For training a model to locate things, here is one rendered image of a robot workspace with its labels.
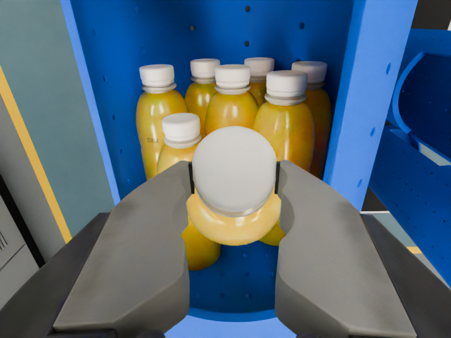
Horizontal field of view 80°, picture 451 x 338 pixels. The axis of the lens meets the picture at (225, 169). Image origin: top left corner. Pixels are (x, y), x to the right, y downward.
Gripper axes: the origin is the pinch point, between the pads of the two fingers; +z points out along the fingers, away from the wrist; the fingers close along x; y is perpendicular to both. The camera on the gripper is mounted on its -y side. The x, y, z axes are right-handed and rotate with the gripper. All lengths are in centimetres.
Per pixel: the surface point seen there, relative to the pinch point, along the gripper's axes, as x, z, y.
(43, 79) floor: -97, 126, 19
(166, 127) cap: -7.1, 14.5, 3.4
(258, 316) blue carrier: 2.0, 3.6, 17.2
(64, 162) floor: -101, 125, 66
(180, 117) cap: -5.9, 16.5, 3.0
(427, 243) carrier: 56, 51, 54
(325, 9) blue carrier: 10.3, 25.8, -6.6
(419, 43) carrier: 48, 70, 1
